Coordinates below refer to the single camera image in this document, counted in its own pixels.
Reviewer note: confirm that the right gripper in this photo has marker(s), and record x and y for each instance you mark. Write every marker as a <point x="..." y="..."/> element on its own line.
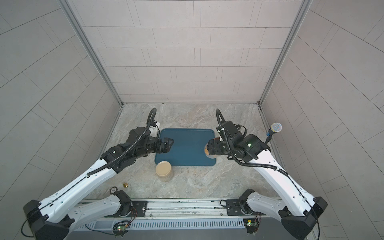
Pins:
<point x="216" y="149"/>

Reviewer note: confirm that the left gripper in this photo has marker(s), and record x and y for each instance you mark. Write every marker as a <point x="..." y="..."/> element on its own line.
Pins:
<point x="167" y="148"/>

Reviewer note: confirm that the clear cookie jar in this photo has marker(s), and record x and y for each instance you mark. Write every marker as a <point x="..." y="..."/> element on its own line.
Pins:
<point x="213" y="148"/>

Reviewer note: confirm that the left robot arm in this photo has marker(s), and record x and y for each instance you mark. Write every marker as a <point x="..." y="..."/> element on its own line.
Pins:
<point x="54" y="217"/>

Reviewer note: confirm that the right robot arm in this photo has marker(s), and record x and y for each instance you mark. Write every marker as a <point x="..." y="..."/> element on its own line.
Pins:
<point x="296" y="209"/>

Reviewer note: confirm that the beige lid jar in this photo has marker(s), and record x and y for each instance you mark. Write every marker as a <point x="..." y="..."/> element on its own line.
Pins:
<point x="164" y="171"/>

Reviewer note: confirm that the blue tray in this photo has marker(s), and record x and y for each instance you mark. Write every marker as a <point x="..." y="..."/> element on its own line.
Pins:
<point x="188" y="148"/>

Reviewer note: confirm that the right circuit board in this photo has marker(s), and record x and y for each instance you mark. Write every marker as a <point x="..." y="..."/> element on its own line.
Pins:
<point x="251" y="225"/>

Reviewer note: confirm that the circuit board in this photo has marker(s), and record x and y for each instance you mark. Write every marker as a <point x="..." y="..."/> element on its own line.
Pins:
<point x="251" y="225"/>
<point x="121" y="228"/>

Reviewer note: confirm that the left circuit board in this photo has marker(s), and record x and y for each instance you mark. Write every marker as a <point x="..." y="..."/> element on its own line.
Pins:
<point x="121" y="228"/>

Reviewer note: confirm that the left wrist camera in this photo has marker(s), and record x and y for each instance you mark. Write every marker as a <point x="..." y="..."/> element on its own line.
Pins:
<point x="153" y="126"/>

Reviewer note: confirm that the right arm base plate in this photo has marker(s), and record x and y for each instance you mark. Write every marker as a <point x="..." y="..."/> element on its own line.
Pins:
<point x="239" y="208"/>

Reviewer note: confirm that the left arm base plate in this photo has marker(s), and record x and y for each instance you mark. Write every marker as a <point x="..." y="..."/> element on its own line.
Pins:
<point x="135" y="209"/>

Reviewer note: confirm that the aluminium rail frame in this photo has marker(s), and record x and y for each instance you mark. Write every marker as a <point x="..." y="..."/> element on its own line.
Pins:
<point x="177" y="214"/>

